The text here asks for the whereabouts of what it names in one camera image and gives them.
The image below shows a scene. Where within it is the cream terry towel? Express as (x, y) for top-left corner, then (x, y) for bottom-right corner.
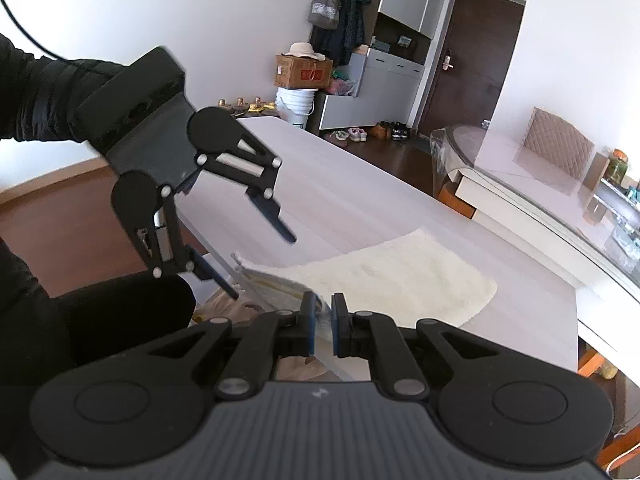
(233, 230), (498, 341)

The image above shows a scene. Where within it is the left forearm black sleeve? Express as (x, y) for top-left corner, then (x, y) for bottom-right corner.
(0, 37), (124, 143)

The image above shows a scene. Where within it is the white plastic bucket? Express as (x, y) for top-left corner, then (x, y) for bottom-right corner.
(276, 88), (317, 129)

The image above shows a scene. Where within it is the cardboard box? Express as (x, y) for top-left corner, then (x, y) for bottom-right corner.
(274, 55), (333, 90)

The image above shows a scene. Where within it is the white sun hat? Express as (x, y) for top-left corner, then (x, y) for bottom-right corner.
(284, 42), (326, 62)

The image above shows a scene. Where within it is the dark hanging coat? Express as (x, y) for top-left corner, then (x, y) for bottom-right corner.
(310, 0), (371, 67)

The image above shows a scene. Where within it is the grey hanging bag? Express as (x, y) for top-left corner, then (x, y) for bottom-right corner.
(308, 0), (341, 30)

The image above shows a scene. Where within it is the glass-topped white dining table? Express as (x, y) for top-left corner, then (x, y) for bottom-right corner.
(428, 125), (639, 382)

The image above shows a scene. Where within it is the grey white entry cabinet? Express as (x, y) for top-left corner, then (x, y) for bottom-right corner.
(307, 0), (444, 133)

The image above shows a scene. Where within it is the brown quilted chair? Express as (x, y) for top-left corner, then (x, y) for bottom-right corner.
(523, 107), (594, 180)

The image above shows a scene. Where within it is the dark brown door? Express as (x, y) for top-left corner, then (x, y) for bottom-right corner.
(419, 0), (524, 136)

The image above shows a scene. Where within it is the jar with orange lid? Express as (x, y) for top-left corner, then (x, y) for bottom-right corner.
(603, 148), (628, 186)

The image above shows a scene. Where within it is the black camera box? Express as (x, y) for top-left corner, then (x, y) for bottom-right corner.
(74, 47), (186, 155)

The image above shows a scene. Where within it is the black cable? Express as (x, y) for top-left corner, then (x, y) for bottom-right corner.
(0, 0), (101, 68)

